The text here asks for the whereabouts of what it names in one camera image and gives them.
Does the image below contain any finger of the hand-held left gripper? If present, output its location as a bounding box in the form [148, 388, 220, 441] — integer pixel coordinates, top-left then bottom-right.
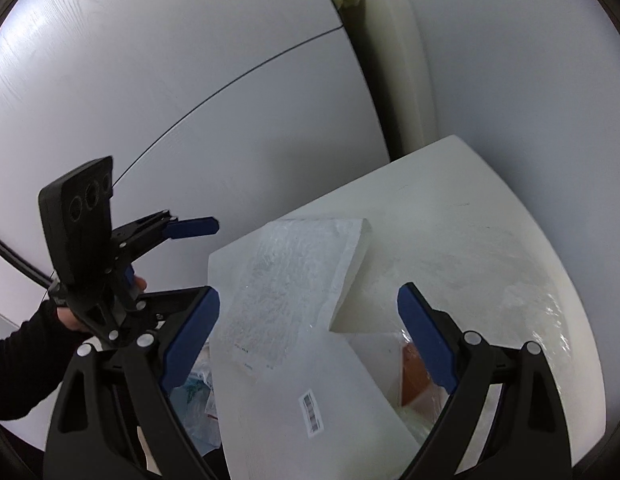
[114, 210, 219, 261]
[112, 266, 141, 313]

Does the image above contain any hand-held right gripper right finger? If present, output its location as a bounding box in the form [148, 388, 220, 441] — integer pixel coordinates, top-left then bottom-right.
[397, 282, 573, 480]

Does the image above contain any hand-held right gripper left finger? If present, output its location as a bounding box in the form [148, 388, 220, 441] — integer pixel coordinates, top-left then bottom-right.
[42, 286, 225, 480]

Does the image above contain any white plastic mailer bag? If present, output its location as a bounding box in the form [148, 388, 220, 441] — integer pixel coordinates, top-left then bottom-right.
[207, 216, 425, 480]

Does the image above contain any person's left forearm black sleeve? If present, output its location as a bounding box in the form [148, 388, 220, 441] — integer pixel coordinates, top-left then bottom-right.
[0, 300, 87, 422]

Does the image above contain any person's left hand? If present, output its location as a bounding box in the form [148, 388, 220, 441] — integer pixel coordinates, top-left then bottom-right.
[57, 278, 147, 335]

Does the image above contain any orange packet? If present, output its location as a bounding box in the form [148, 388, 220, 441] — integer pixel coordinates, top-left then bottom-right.
[400, 342, 448, 408]

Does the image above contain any crumpled light blue plastic wrapper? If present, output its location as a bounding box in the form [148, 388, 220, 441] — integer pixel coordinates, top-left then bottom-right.
[169, 344, 221, 457]

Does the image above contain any clear plastic bag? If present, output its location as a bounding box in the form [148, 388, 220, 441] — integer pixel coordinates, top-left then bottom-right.
[340, 280, 580, 448]

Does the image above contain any white wood-grain wardrobe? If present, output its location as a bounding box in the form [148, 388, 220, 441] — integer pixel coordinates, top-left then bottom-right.
[0, 0, 395, 286]

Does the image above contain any beige door frame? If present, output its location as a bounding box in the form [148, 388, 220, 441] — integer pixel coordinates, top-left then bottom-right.
[340, 0, 441, 161]

